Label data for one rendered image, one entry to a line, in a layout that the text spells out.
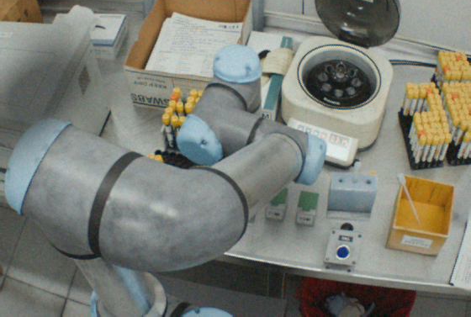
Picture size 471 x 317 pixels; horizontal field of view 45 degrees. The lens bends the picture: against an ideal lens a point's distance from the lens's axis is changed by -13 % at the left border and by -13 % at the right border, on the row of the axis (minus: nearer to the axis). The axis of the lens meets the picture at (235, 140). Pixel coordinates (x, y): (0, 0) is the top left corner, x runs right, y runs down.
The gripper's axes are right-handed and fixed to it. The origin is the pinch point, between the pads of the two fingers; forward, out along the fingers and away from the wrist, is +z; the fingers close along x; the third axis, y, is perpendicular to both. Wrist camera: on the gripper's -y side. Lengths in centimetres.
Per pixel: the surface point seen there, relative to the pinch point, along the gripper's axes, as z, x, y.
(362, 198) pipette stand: 3.0, -24.8, 3.0
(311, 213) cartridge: 4.4, -14.5, -1.3
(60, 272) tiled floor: 97, 76, 6
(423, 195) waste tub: 6.1, -39.4, 7.4
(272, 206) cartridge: 4.4, -6.2, -1.0
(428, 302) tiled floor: 98, -64, 18
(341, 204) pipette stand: 6.2, -20.4, 2.7
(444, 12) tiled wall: -8, -43, 55
